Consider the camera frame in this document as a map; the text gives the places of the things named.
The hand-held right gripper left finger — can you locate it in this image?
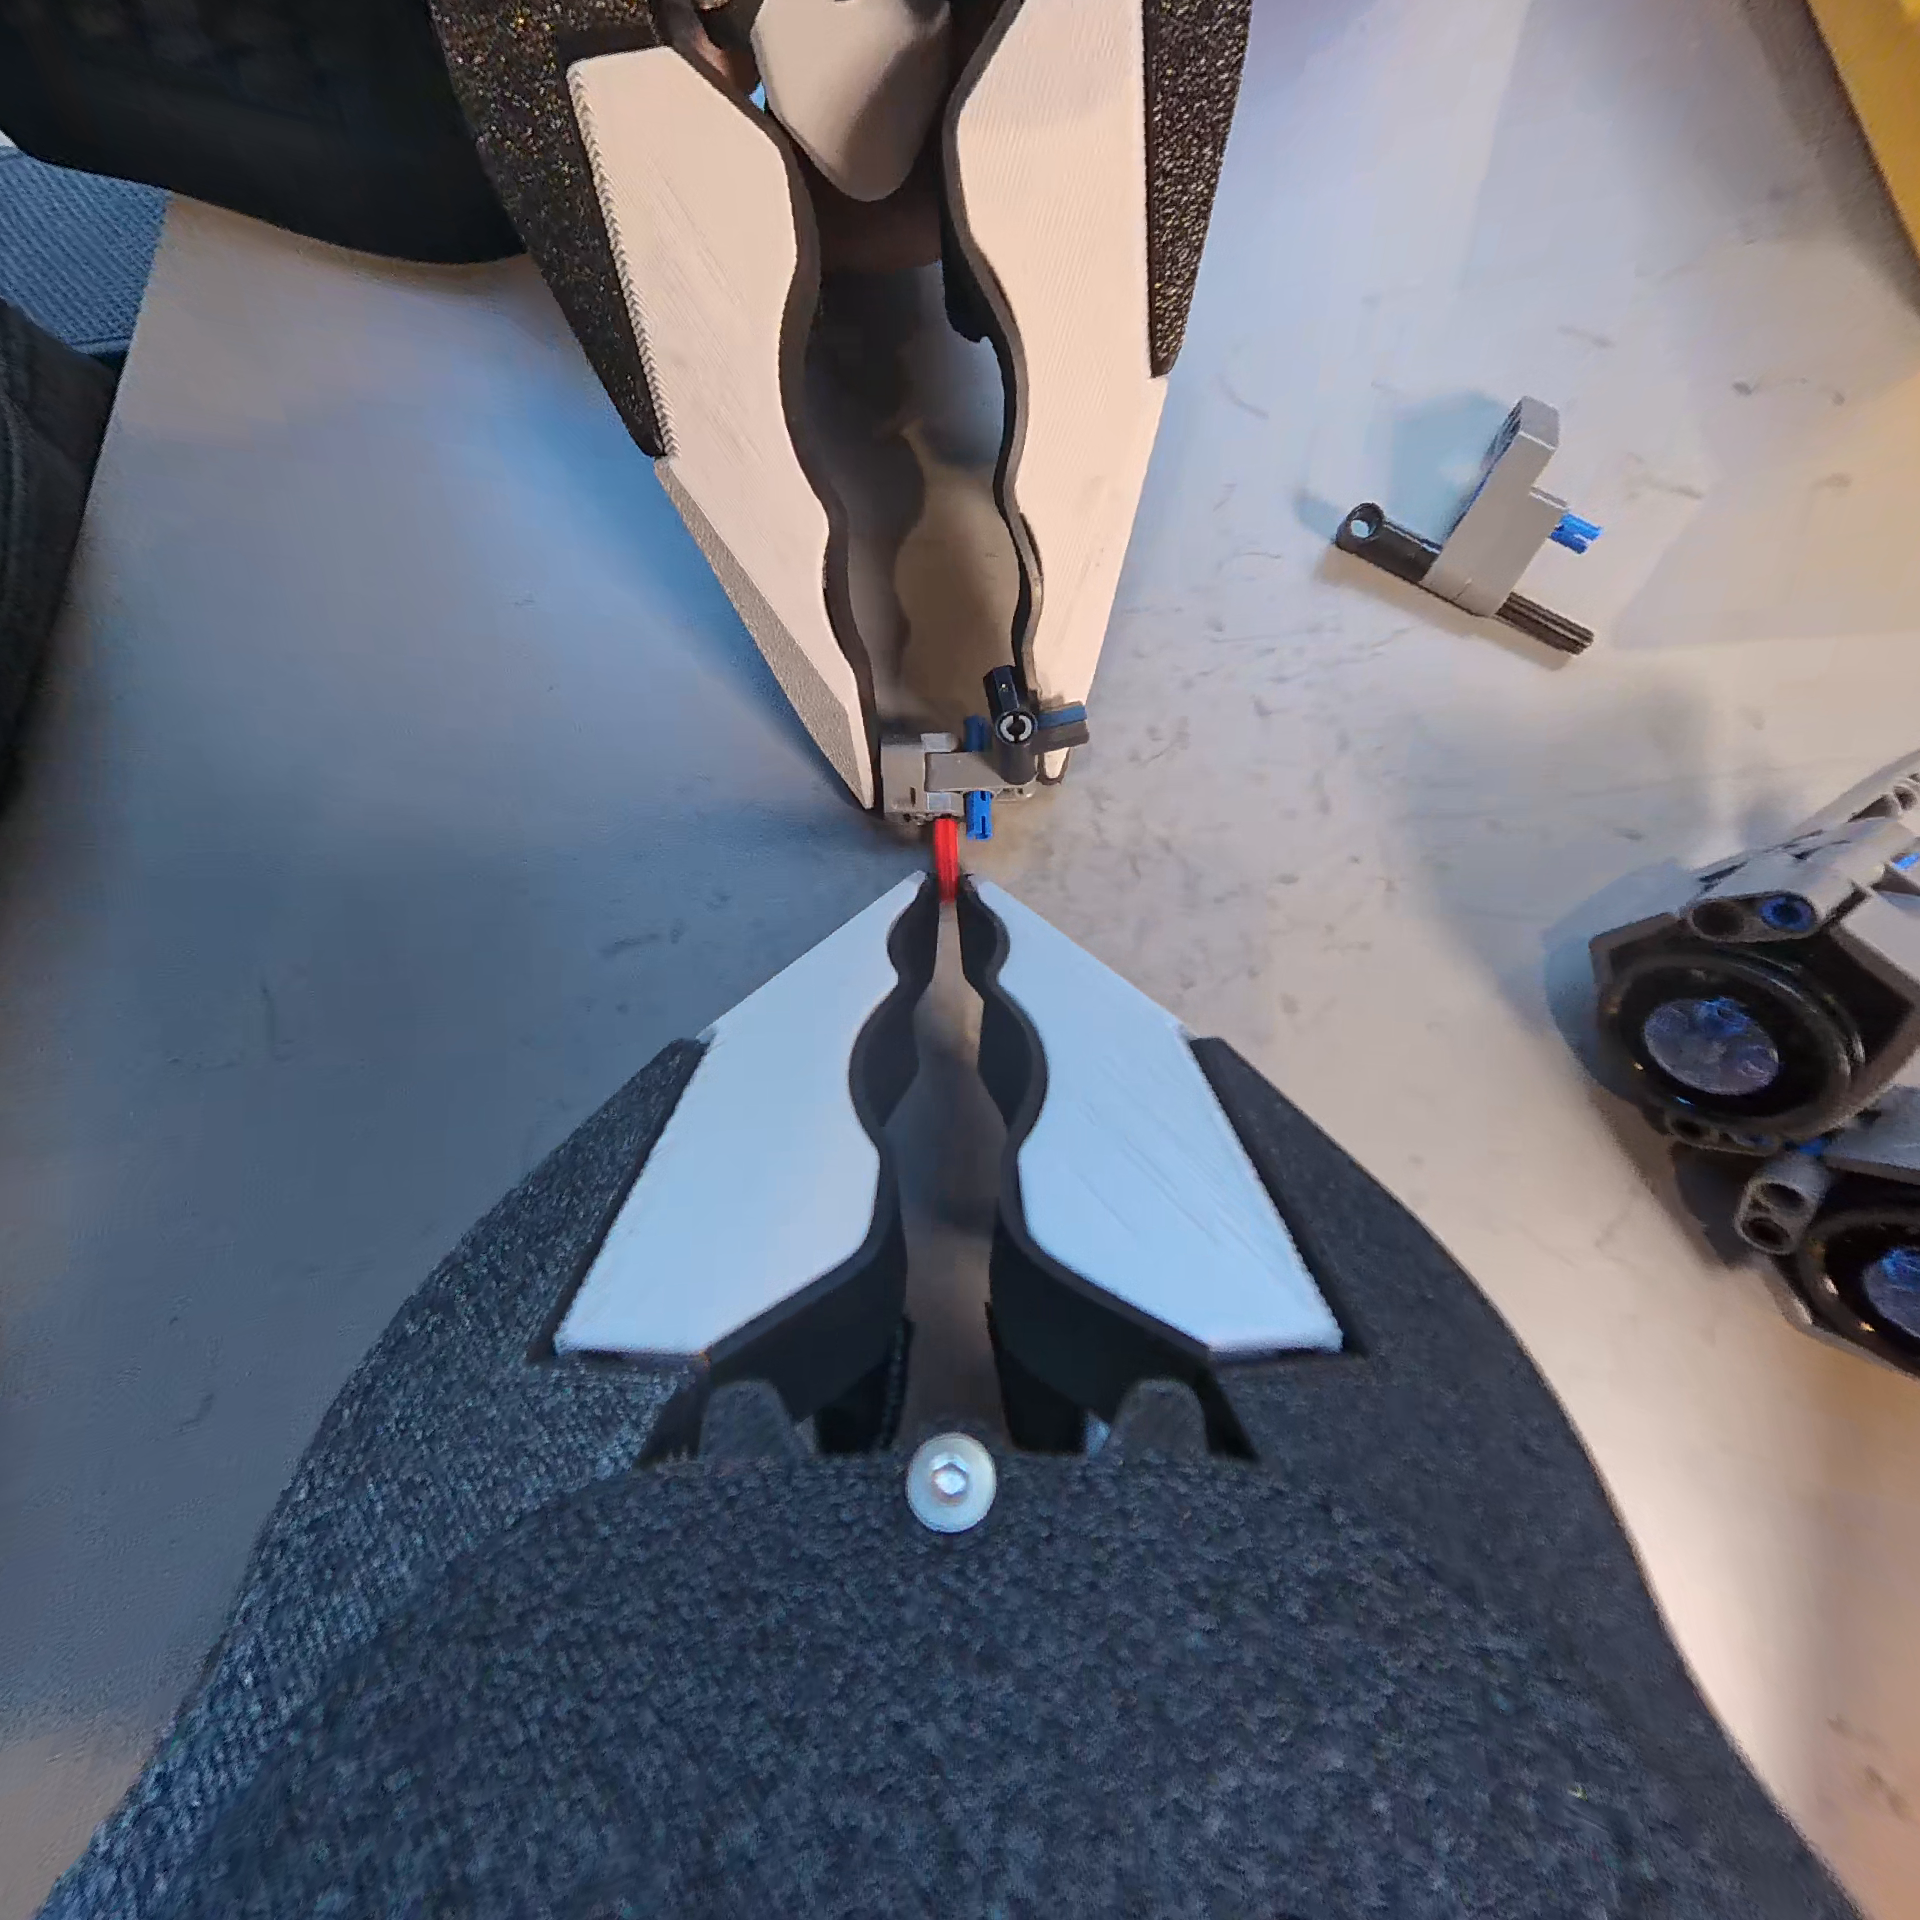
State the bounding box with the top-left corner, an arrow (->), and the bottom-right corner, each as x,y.
552,872 -> 935,1374

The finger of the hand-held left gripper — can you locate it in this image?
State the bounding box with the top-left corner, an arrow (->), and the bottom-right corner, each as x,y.
943,0 -> 1172,751
570,46 -> 883,812

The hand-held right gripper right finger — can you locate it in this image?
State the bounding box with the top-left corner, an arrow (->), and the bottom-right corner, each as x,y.
961,872 -> 1347,1365

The black connector with blue pins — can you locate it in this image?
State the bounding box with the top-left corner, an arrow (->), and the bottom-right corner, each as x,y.
961,666 -> 1090,841

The person's left forearm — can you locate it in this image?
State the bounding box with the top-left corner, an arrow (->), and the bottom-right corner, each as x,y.
0,0 -> 529,268

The grey desk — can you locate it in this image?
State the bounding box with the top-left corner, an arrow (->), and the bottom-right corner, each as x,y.
0,0 -> 1920,1920

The blue-grey cloth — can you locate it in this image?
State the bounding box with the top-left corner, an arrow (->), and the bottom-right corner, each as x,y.
0,146 -> 170,358

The grey beam with black axle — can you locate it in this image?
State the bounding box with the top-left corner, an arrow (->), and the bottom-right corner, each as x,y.
1334,394 -> 1606,655

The grey twin engine toy assembly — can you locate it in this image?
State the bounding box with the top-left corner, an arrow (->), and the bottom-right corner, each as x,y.
1587,754 -> 1920,1374

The yellow storage bin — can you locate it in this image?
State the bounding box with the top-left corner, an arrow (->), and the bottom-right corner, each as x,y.
1808,0 -> 1920,248

